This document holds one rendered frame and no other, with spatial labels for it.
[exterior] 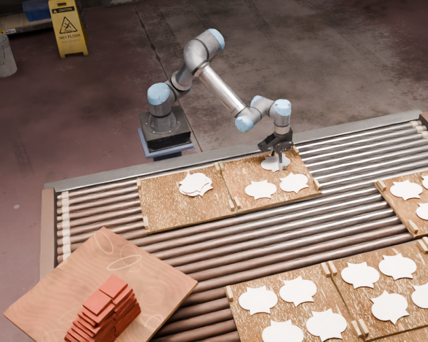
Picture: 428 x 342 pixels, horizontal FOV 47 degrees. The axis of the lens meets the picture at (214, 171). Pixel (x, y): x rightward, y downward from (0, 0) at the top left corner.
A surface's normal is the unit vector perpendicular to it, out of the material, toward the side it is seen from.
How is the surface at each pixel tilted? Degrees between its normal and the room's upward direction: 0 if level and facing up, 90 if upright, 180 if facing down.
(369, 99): 0
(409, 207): 0
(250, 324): 0
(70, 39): 78
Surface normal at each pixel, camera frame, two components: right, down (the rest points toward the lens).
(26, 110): -0.05, -0.75
